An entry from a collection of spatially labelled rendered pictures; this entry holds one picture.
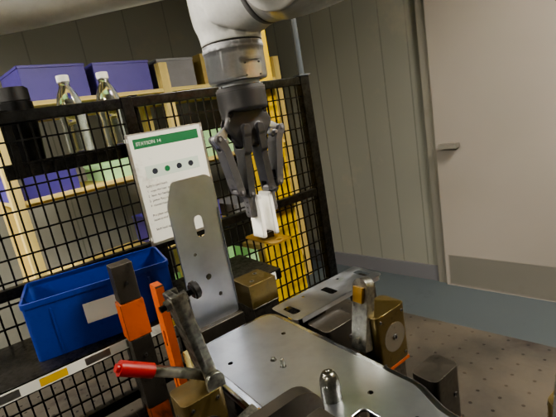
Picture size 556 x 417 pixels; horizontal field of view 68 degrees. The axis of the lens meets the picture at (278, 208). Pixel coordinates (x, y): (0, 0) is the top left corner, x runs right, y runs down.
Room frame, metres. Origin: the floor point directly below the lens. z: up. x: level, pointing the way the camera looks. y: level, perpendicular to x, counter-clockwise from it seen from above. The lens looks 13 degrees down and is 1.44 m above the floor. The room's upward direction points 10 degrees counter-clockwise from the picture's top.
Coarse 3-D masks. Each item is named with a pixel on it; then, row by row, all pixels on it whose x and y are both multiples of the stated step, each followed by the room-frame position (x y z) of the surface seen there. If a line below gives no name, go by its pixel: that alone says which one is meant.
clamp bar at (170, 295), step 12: (192, 288) 0.58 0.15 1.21; (168, 300) 0.56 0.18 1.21; (180, 300) 0.56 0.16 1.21; (168, 312) 0.56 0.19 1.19; (180, 312) 0.55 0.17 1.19; (192, 312) 0.56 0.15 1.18; (180, 324) 0.56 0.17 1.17; (192, 324) 0.56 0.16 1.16; (180, 336) 0.58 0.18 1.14; (192, 336) 0.56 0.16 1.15; (192, 348) 0.56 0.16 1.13; (204, 348) 0.57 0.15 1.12; (192, 360) 0.58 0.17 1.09; (204, 360) 0.56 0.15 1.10; (204, 372) 0.56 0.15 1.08
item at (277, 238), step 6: (252, 234) 0.67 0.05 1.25; (270, 234) 0.64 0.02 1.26; (276, 234) 0.65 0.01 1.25; (282, 234) 0.64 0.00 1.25; (252, 240) 0.65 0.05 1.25; (258, 240) 0.63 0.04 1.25; (264, 240) 0.63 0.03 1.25; (270, 240) 0.62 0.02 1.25; (276, 240) 0.62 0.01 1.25; (282, 240) 0.61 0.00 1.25
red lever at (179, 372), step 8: (120, 360) 0.52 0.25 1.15; (120, 368) 0.51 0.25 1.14; (128, 368) 0.51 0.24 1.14; (136, 368) 0.52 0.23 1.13; (144, 368) 0.52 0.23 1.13; (152, 368) 0.53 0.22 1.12; (160, 368) 0.54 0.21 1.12; (168, 368) 0.54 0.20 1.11; (176, 368) 0.55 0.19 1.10; (184, 368) 0.56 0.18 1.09; (192, 368) 0.57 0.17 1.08; (120, 376) 0.51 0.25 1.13; (128, 376) 0.51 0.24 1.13; (136, 376) 0.52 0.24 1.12; (144, 376) 0.52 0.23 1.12; (152, 376) 0.53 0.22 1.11; (160, 376) 0.53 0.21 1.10; (168, 376) 0.54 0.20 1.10; (176, 376) 0.55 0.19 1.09; (184, 376) 0.55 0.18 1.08; (192, 376) 0.56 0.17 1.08; (200, 376) 0.57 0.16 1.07
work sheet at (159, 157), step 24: (144, 144) 1.13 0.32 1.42; (168, 144) 1.17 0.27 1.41; (192, 144) 1.21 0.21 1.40; (144, 168) 1.12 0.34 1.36; (168, 168) 1.16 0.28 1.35; (192, 168) 1.20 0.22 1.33; (144, 192) 1.11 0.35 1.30; (168, 192) 1.15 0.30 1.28; (144, 216) 1.10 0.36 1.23; (168, 216) 1.14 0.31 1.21; (168, 240) 1.13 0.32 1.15
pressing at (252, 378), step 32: (256, 320) 0.85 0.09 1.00; (288, 320) 0.83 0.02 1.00; (224, 352) 0.74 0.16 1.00; (256, 352) 0.72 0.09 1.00; (288, 352) 0.70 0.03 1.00; (320, 352) 0.68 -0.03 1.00; (352, 352) 0.67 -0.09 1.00; (256, 384) 0.62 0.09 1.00; (288, 384) 0.61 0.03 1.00; (352, 384) 0.58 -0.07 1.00; (384, 384) 0.57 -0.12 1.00; (416, 384) 0.56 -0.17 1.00; (352, 416) 0.51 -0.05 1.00; (384, 416) 0.50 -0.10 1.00; (416, 416) 0.49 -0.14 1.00; (448, 416) 0.48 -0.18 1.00
